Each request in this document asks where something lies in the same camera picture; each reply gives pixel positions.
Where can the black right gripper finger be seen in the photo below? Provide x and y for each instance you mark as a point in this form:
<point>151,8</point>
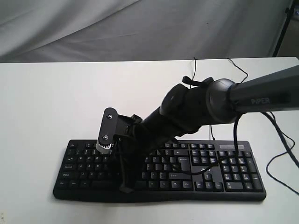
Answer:
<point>123,187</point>

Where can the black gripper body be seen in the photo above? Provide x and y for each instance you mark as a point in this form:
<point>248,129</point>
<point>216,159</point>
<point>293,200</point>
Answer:
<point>135,138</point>

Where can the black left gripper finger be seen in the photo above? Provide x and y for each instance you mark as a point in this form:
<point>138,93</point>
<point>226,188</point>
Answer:
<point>132,176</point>

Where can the black acer keyboard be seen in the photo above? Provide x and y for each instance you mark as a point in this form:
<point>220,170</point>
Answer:
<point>186,170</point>

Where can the grey black piper robot arm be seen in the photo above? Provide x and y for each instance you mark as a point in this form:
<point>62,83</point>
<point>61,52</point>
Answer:
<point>190,105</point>

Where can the grey backdrop cloth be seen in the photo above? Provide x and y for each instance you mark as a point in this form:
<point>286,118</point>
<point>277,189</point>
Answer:
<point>138,30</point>

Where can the black tripod stand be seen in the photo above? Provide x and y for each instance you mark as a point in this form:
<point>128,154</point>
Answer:
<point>289,14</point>

